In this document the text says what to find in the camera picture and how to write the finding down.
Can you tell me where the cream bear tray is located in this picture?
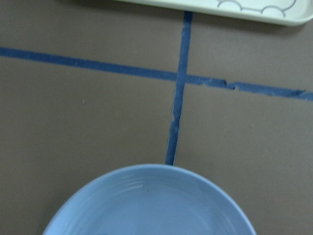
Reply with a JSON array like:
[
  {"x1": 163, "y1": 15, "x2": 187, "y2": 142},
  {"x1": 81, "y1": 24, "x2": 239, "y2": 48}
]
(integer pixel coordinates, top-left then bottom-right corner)
[{"x1": 128, "y1": 0, "x2": 313, "y2": 26}]

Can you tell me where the blue plate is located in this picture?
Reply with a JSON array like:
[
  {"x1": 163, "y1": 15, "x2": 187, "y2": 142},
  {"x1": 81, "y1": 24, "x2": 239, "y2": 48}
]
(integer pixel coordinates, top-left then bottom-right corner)
[{"x1": 44, "y1": 164, "x2": 256, "y2": 235}]

